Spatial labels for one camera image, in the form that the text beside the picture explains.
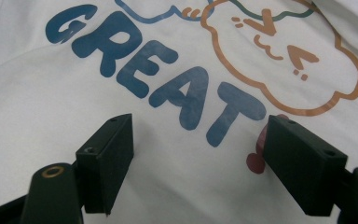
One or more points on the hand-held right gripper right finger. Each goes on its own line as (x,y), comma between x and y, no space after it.
(304,168)

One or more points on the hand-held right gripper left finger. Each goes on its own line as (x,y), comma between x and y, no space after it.
(105,161)

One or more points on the white printed t-shirt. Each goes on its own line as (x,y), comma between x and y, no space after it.
(43,93)

